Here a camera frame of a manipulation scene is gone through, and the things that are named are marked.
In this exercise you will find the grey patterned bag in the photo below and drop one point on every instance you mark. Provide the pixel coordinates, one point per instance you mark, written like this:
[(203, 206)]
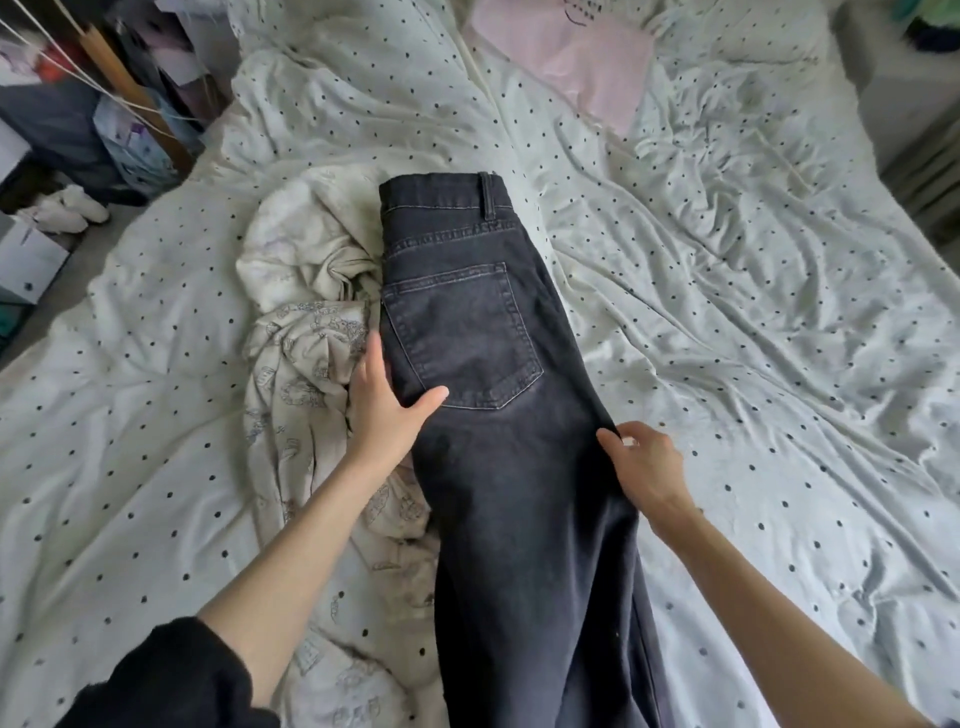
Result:
[(135, 143)]

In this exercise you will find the cream patterned pyjama top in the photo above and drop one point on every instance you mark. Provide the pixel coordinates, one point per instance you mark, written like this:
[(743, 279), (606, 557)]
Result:
[(315, 375)]

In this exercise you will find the person's left hand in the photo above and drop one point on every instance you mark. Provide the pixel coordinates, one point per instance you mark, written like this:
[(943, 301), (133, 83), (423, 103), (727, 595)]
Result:
[(383, 420)]

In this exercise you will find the person's black left sleeve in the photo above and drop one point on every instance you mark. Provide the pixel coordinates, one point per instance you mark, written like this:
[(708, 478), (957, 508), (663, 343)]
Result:
[(158, 683)]

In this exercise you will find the person's left forearm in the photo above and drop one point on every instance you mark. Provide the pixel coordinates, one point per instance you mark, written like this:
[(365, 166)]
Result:
[(293, 585)]

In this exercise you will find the person's right hand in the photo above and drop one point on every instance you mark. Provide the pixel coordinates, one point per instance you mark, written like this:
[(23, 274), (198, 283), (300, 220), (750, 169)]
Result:
[(648, 473)]

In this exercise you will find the white bedside cabinet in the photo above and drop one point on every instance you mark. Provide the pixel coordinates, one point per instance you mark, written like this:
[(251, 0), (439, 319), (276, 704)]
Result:
[(893, 75)]

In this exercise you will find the person's right forearm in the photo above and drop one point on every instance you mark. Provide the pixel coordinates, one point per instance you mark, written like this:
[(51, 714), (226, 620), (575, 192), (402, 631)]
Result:
[(795, 638)]

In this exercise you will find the white shoe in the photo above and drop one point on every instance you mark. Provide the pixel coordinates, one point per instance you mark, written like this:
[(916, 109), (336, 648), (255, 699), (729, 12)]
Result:
[(83, 203), (53, 215)]

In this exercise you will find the white dotted bed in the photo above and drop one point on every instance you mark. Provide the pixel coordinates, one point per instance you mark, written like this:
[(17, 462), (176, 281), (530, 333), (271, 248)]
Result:
[(750, 300)]

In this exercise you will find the dark side table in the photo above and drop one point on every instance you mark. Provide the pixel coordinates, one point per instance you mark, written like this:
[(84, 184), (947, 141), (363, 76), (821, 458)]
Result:
[(128, 75)]

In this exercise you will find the white storage box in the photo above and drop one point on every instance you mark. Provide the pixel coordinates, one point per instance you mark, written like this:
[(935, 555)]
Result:
[(27, 255)]

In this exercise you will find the white pillow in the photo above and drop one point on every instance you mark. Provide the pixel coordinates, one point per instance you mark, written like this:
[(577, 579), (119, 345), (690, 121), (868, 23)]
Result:
[(750, 30)]

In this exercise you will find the dark denim jeans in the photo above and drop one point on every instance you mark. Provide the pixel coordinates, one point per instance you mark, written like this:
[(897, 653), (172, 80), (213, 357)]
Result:
[(510, 495)]

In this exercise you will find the dark small box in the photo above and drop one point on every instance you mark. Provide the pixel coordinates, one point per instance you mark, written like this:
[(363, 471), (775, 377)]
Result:
[(933, 23)]

